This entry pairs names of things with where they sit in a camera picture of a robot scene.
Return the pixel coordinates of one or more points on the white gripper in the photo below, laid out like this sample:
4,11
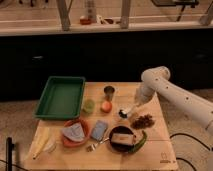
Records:
143,95

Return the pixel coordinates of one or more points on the black and white brush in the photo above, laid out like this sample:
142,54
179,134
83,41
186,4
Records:
126,112

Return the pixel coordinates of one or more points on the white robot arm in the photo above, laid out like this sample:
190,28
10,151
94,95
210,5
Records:
156,80

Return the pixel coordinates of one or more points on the metal cup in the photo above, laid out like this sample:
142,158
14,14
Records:
109,92

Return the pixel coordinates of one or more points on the green plastic cup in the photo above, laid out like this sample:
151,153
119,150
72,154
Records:
88,106

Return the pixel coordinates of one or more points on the tan block in bowl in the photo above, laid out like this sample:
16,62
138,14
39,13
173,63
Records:
123,139

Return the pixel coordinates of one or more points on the green chili pepper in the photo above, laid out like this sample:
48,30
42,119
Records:
139,144

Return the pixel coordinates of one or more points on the orange peach fruit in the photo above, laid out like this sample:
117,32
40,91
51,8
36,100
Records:
106,106

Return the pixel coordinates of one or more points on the blue sponge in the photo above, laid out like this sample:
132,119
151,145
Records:
99,130

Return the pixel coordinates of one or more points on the silver fork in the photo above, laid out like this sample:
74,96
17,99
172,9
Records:
93,147

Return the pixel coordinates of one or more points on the grey blue cloth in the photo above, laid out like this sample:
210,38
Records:
74,132

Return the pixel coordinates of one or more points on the orange plate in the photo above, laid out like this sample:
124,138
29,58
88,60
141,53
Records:
86,130

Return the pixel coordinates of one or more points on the green plastic tray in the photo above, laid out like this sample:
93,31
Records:
61,98

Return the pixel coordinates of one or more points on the clear glass lid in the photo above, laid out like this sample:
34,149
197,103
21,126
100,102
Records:
49,145

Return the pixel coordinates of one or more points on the yellow banana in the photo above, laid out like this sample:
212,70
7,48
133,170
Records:
42,140

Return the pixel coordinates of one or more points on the red object on shelf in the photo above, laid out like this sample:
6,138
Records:
85,21

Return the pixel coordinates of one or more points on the black stand left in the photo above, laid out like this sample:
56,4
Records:
9,150

